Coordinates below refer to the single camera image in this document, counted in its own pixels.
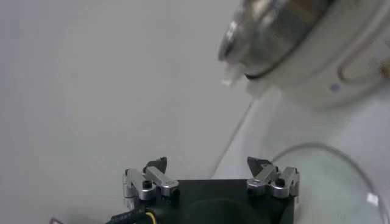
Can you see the white electric cooker pot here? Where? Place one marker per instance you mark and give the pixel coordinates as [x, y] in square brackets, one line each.
[329, 67]

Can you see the round glass pot lid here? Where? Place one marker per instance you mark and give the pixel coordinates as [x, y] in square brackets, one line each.
[329, 188]

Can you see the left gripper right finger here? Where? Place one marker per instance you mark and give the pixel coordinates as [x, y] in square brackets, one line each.
[274, 182]

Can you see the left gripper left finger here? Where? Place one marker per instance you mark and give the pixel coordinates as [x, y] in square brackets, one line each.
[152, 182]

